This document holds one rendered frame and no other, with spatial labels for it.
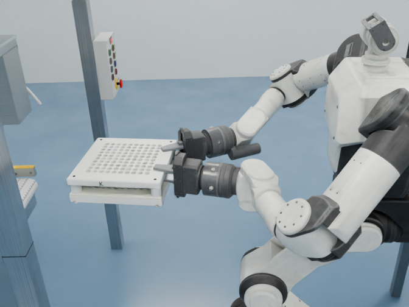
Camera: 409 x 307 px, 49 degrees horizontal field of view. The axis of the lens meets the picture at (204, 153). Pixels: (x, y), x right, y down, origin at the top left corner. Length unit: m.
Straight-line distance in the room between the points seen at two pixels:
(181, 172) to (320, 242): 0.41
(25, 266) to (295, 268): 0.74
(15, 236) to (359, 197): 0.82
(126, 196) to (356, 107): 0.59
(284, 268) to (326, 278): 0.97
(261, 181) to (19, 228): 0.61
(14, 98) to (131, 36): 3.52
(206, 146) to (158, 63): 3.61
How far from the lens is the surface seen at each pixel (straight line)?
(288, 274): 1.36
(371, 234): 1.24
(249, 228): 2.54
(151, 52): 4.82
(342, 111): 1.03
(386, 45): 1.05
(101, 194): 1.18
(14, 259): 1.27
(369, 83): 1.03
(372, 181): 0.87
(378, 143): 0.89
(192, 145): 1.26
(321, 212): 0.85
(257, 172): 1.05
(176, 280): 2.24
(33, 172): 1.50
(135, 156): 1.25
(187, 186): 1.14
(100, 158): 1.26
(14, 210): 1.18
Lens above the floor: 1.56
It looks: 28 degrees down
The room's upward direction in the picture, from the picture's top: 2 degrees counter-clockwise
